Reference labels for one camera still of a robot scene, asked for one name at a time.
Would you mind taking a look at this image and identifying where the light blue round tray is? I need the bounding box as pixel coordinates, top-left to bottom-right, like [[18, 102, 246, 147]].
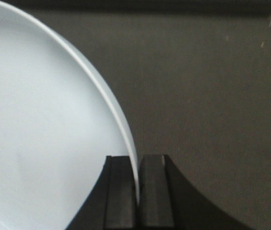
[[0, 1, 138, 230]]

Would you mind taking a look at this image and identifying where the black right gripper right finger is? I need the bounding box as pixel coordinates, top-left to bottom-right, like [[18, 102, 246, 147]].
[[139, 154, 249, 230]]

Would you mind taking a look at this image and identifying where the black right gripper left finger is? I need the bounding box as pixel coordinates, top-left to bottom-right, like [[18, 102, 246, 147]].
[[67, 156, 136, 230]]

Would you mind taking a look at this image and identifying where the dark grey table mat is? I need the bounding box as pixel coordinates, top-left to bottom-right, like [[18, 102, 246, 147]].
[[24, 7, 271, 230]]

